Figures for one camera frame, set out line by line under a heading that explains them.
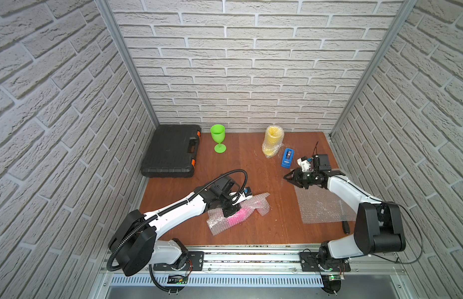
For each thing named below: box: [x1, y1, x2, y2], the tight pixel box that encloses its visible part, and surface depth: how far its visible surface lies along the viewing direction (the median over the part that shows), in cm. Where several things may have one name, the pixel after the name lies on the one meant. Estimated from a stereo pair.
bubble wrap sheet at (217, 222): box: [205, 192, 271, 236], surface depth 81 cm
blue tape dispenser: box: [281, 147, 294, 169], surface depth 105 cm
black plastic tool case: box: [140, 124, 202, 178], surface depth 102 cm
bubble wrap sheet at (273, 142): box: [261, 124, 285, 159], surface depth 103 cm
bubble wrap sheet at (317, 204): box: [294, 185, 358, 224], surface depth 89 cm
